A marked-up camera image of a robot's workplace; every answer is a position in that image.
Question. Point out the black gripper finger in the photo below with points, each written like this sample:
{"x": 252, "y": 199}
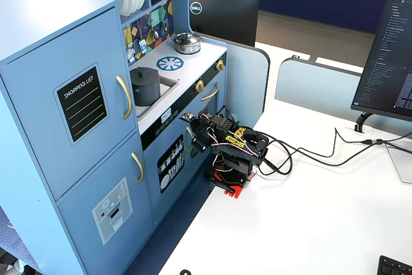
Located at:
{"x": 204, "y": 147}
{"x": 195, "y": 150}

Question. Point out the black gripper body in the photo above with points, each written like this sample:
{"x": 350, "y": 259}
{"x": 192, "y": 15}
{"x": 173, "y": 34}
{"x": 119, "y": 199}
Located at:
{"x": 198, "y": 141}

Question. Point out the dark gray pot lid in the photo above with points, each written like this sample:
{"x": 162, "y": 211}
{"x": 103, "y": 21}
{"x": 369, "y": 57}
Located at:
{"x": 145, "y": 75}

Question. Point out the red and black robot base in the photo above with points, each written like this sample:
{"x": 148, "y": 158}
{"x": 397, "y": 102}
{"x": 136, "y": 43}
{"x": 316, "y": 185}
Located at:
{"x": 236, "y": 188}

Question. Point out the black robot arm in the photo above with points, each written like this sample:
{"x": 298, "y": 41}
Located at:
{"x": 238, "y": 149}

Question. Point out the silver pot with lid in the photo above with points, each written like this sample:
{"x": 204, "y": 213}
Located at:
{"x": 186, "y": 43}

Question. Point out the gold stove knob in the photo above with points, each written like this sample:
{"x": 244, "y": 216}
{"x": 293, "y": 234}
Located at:
{"x": 200, "y": 86}
{"x": 220, "y": 65}

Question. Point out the white toy sink basin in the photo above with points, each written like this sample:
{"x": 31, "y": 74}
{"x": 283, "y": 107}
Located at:
{"x": 167, "y": 86}

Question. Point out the light blue desk divider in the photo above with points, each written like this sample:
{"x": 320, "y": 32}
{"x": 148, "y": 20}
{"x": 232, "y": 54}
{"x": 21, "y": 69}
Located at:
{"x": 315, "y": 85}
{"x": 246, "y": 78}

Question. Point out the dark gray pot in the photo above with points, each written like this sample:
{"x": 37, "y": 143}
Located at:
{"x": 146, "y": 93}

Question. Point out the hanging slotted spatula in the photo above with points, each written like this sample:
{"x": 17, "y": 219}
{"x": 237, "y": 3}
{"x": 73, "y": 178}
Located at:
{"x": 143, "y": 44}

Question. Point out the hanging round strainer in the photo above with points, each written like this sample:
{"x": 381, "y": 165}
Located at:
{"x": 130, "y": 53}

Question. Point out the hanging silver ladle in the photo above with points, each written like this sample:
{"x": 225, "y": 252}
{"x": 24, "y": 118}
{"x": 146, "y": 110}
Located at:
{"x": 155, "y": 34}

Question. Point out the hanging silver spoon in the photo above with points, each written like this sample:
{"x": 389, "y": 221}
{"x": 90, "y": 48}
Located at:
{"x": 165, "y": 26}

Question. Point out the black Dell monitor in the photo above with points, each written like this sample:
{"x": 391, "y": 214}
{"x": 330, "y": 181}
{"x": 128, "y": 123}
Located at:
{"x": 225, "y": 17}

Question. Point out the monitor with lit screen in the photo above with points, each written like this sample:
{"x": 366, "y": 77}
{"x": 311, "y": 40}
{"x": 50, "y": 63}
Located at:
{"x": 386, "y": 62}

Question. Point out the blue toy kitchen unit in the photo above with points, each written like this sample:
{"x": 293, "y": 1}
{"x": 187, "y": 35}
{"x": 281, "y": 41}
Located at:
{"x": 32, "y": 30}

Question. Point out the black keyboard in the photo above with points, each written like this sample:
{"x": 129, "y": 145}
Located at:
{"x": 394, "y": 267}

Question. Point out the small wrist camera board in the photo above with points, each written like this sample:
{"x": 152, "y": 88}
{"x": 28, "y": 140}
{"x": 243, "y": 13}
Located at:
{"x": 188, "y": 116}

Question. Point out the silver monitor base plate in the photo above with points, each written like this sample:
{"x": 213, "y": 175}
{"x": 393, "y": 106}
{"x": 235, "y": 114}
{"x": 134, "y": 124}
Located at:
{"x": 400, "y": 162}

